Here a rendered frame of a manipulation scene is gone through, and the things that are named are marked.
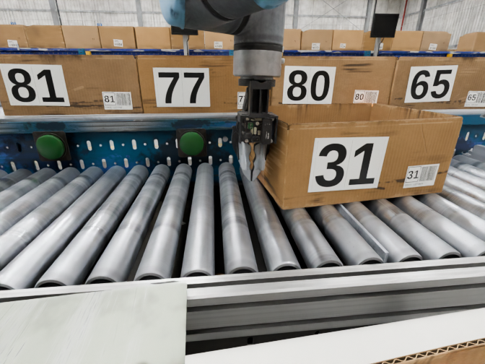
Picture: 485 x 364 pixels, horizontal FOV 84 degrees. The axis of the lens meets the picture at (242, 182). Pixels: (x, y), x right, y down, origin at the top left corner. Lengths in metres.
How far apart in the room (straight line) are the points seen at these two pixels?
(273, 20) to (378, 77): 0.56
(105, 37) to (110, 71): 4.80
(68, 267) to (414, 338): 0.44
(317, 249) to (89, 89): 0.76
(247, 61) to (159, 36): 5.00
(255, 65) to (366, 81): 0.54
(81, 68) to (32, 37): 5.23
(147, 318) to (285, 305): 0.17
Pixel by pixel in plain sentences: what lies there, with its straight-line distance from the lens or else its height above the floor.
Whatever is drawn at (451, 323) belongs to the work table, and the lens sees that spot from 0.40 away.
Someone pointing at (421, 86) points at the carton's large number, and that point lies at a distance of 1.09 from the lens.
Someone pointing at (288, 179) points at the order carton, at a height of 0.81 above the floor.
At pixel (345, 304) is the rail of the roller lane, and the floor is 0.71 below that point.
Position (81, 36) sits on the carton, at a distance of 5.83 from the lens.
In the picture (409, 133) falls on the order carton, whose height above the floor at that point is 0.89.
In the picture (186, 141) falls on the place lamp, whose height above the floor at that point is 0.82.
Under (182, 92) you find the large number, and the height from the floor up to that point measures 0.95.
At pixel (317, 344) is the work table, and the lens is 0.33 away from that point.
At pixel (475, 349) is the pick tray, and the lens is 0.24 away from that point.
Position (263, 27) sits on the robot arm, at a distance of 0.51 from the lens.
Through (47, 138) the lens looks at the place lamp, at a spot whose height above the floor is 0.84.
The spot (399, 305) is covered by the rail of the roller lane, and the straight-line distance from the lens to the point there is 0.47.
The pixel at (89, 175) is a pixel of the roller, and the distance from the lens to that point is 0.84.
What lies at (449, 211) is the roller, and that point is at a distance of 0.70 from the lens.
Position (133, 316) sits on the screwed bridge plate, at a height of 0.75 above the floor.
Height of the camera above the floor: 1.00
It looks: 22 degrees down
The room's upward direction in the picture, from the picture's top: straight up
